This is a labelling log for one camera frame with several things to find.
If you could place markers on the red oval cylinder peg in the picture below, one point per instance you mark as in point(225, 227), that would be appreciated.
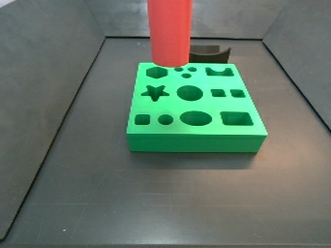
point(169, 27)

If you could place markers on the green shape sorter block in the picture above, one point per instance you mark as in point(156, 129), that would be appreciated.
point(192, 109)

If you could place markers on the black curved holder bracket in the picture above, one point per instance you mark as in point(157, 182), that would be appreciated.
point(208, 54)

